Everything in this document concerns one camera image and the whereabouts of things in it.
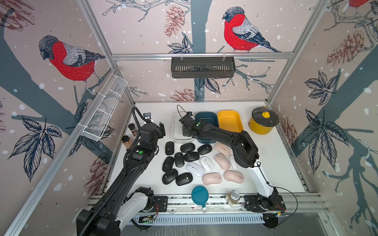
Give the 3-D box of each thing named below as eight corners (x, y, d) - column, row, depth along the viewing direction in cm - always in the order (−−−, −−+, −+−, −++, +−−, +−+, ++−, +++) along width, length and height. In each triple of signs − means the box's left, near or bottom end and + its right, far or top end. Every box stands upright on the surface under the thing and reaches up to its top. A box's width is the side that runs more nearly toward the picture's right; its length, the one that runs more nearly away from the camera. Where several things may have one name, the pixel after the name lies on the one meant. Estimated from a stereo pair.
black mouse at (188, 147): (180, 152, 94) (180, 150, 92) (180, 144, 97) (180, 142, 95) (195, 152, 94) (195, 150, 92) (195, 144, 97) (195, 142, 95)
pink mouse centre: (224, 172, 86) (225, 170, 84) (212, 157, 92) (213, 155, 90) (231, 166, 88) (232, 165, 86) (219, 152, 94) (220, 150, 92)
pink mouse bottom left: (202, 184, 82) (202, 183, 79) (201, 174, 85) (202, 172, 83) (221, 184, 82) (222, 183, 79) (220, 174, 85) (221, 172, 83)
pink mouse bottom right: (223, 180, 83) (224, 178, 81) (223, 170, 86) (224, 169, 84) (241, 183, 82) (243, 182, 79) (241, 174, 85) (243, 172, 83)
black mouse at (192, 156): (184, 162, 90) (184, 160, 88) (183, 155, 93) (183, 153, 91) (199, 159, 91) (199, 157, 89) (198, 152, 94) (198, 150, 92)
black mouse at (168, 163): (161, 171, 86) (160, 169, 84) (166, 157, 92) (165, 155, 90) (170, 173, 85) (170, 171, 84) (174, 158, 91) (174, 157, 89)
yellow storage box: (218, 133, 103) (219, 129, 100) (216, 114, 115) (217, 110, 111) (242, 133, 103) (244, 129, 100) (237, 114, 115) (238, 110, 111)
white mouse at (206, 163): (208, 173, 85) (209, 172, 83) (197, 160, 90) (197, 159, 89) (215, 167, 88) (216, 166, 86) (204, 155, 93) (204, 153, 91)
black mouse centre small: (174, 167, 88) (173, 165, 86) (175, 153, 93) (174, 152, 91) (184, 167, 88) (183, 165, 86) (184, 153, 93) (184, 152, 91)
